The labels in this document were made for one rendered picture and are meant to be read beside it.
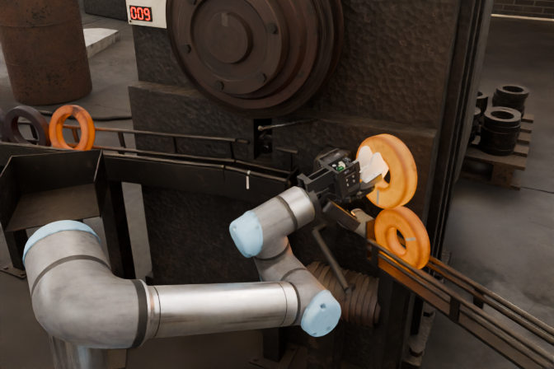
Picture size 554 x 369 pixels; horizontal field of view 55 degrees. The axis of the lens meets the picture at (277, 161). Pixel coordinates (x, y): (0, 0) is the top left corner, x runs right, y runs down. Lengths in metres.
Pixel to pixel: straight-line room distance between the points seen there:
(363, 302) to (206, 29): 0.77
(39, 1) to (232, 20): 2.91
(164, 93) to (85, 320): 1.03
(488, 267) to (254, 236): 1.63
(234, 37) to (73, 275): 0.70
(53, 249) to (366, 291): 0.81
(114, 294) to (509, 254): 2.04
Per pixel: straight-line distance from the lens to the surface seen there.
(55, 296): 0.79
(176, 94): 1.67
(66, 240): 0.87
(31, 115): 2.03
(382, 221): 1.29
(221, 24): 1.29
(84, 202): 1.68
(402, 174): 1.07
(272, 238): 0.98
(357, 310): 1.41
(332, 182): 1.03
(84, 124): 1.91
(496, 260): 2.52
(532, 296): 2.38
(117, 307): 0.78
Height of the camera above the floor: 1.43
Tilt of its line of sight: 27 degrees down
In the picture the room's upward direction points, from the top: straight up
